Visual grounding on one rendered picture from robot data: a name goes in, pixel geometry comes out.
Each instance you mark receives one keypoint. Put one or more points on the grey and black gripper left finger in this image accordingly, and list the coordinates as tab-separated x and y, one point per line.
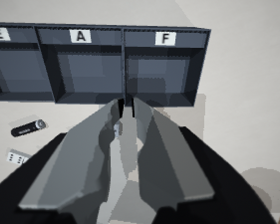
67	175

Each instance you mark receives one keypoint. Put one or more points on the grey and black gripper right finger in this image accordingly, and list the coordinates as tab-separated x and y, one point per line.
177	169

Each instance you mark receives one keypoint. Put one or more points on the black aa battery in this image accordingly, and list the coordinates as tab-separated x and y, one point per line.
26	128

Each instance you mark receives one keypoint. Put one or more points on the dark grey rack of three bins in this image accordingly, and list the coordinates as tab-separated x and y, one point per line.
82	64

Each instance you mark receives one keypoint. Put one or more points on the white domino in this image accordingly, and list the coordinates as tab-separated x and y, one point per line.
17	157

